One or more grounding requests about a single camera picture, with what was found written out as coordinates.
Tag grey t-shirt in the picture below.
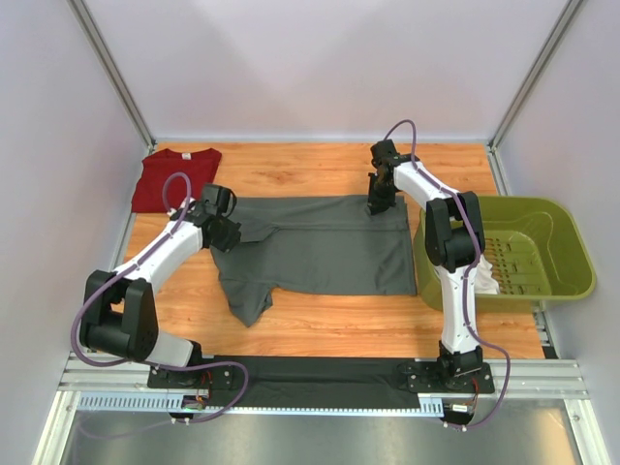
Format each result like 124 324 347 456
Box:
211 195 417 326

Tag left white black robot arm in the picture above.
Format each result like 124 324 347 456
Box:
71 184 241 388

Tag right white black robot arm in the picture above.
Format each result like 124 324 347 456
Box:
367 139 484 391

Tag red folded t-shirt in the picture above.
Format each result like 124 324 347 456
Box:
132 148 222 213

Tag white crumpled t-shirt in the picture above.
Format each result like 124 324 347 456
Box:
475 256 500 295

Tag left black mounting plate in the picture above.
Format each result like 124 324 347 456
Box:
147 356 252 392

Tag black mounting plate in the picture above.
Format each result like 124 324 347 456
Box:
395 359 495 394
147 356 252 392

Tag green plastic basket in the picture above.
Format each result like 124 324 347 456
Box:
411 196 597 314

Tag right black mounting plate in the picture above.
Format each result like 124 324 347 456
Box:
395 359 495 394

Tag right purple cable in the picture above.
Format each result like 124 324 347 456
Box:
385 119 513 432

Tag purple cable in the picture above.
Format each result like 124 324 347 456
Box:
71 172 253 440
385 119 513 432

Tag right aluminium frame post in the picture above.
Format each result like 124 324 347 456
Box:
488 0 587 149

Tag aluminium frame post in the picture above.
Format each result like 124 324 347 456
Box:
488 0 587 149
67 0 157 150

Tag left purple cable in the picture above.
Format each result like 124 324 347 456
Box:
71 172 253 440

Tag grey slotted cable duct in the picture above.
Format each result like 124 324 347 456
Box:
77 390 446 418

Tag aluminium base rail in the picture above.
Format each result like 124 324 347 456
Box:
57 355 589 400

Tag left aluminium frame post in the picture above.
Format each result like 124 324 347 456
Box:
67 0 157 150

